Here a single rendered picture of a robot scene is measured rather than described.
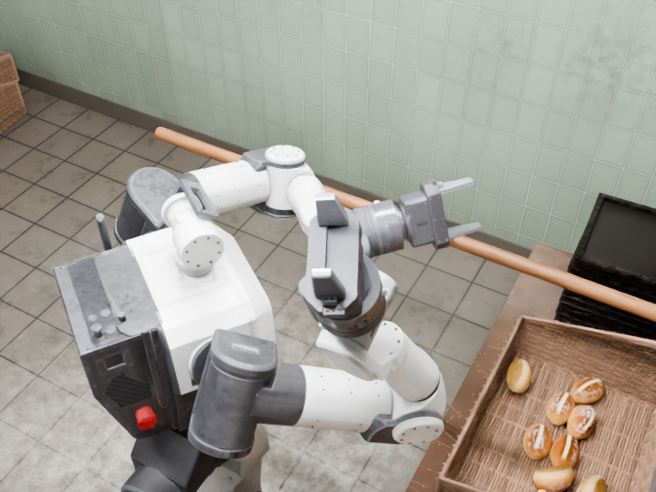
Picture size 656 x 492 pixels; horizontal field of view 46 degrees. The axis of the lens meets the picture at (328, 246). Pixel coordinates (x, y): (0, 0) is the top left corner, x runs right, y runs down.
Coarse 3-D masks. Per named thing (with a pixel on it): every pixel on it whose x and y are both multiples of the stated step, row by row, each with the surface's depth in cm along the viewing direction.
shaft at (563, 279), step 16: (160, 128) 184; (176, 144) 183; (192, 144) 180; (208, 144) 179; (224, 160) 177; (336, 192) 166; (352, 208) 165; (464, 240) 156; (480, 256) 155; (496, 256) 153; (512, 256) 152; (528, 272) 151; (544, 272) 149; (560, 272) 149; (576, 288) 147; (592, 288) 146; (608, 288) 146; (608, 304) 146; (624, 304) 144; (640, 304) 143
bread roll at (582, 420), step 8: (576, 408) 194; (584, 408) 193; (592, 408) 193; (576, 416) 191; (584, 416) 190; (592, 416) 191; (568, 424) 192; (576, 424) 190; (584, 424) 189; (592, 424) 190; (568, 432) 192; (576, 432) 190; (584, 432) 189
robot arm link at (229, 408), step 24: (216, 384) 106; (240, 384) 105; (264, 384) 107; (288, 384) 110; (216, 408) 107; (240, 408) 107; (264, 408) 108; (288, 408) 109; (216, 432) 107; (240, 432) 108
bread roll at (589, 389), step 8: (576, 384) 200; (584, 384) 198; (592, 384) 198; (600, 384) 199; (576, 392) 198; (584, 392) 198; (592, 392) 198; (600, 392) 199; (576, 400) 199; (584, 400) 198; (592, 400) 198
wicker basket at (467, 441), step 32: (544, 320) 200; (512, 352) 211; (544, 352) 208; (576, 352) 201; (608, 352) 196; (640, 352) 190; (608, 384) 204; (640, 384) 197; (480, 416) 194; (512, 416) 198; (544, 416) 198; (608, 416) 198; (480, 448) 191; (512, 448) 191; (608, 448) 191; (448, 480) 169; (480, 480) 185; (512, 480) 185; (576, 480) 185; (608, 480) 185; (640, 480) 182
